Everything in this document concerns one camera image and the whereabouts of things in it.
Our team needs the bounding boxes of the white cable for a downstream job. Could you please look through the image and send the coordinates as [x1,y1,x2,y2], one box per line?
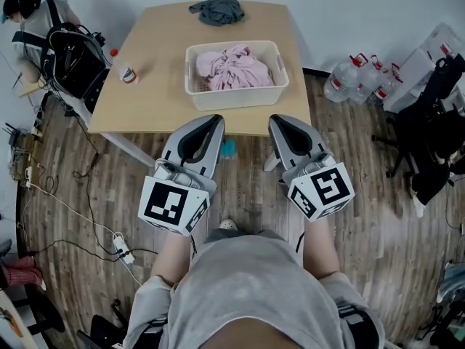
[25,165,145,286]

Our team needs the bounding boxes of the red checked fabric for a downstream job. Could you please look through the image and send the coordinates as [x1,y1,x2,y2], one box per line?
[0,255,47,291]

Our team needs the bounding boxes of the blue rag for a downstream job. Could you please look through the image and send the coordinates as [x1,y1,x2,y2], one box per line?
[219,139,238,160]

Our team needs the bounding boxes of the white storage boxes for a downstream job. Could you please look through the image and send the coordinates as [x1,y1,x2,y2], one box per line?
[382,22,465,113]

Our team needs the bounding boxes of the gray cloth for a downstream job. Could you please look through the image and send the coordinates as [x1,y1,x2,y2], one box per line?
[188,0,246,28]

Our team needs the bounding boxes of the black equipment backpack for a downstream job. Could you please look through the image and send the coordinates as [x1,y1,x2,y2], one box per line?
[40,23,112,100]

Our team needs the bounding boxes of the person's right forearm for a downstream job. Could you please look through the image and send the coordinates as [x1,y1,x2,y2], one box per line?
[303,216,341,281]

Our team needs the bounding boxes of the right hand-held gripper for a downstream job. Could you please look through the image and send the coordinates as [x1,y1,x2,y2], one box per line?
[267,113,356,224]

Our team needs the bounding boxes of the black router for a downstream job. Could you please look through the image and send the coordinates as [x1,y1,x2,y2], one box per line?
[2,121,24,149]

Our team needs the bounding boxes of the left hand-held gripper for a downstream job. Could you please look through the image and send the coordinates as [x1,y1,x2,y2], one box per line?
[137,113,226,237]

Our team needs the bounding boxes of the large clear water jug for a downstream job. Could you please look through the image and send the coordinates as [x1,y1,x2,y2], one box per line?
[349,54,387,105]
[323,53,369,103]
[372,63,405,102]

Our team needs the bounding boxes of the pink cloth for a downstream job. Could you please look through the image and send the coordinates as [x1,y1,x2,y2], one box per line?
[195,44,276,91]

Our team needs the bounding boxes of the white power strip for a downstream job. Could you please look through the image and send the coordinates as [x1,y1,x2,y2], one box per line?
[112,231,135,264]

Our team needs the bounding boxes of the white plastic basket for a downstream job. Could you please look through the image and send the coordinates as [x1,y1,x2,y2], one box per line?
[184,40,291,112]

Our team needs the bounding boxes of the clear bottle with red cap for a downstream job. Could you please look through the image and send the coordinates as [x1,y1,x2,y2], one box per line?
[110,48,140,85]

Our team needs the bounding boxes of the person's gray shirt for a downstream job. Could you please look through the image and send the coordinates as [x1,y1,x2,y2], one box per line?
[122,228,386,349]

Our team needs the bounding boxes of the black office chair with clothes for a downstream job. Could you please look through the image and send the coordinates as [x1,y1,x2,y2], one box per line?
[371,55,465,207]

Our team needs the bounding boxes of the black cable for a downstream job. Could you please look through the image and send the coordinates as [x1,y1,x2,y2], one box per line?
[20,109,161,265]

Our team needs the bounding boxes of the white table leg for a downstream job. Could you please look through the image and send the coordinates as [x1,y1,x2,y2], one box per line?
[98,132,157,168]
[263,150,281,172]

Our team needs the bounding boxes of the person's left forearm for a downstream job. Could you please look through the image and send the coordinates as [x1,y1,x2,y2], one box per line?
[150,226,197,287]

